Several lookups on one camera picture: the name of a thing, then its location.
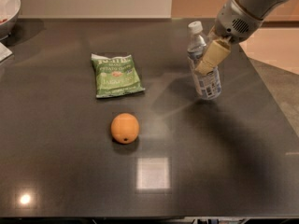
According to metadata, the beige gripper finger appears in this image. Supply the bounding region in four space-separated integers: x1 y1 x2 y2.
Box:
207 27 220 43
195 38 231 76

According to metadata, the blue label plastic water bottle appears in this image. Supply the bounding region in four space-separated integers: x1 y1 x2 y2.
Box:
187 21 221 100

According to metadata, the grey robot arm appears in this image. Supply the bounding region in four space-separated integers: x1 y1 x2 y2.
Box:
195 0 289 76

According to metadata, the green chip bag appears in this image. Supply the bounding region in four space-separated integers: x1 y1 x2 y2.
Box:
91 54 145 98

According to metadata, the orange fruit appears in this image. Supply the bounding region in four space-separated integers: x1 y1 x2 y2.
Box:
110 113 139 145

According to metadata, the white bowl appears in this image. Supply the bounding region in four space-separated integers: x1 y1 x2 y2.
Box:
0 0 21 40

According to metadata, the white paper sheet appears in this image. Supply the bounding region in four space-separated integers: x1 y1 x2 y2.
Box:
0 42 13 62

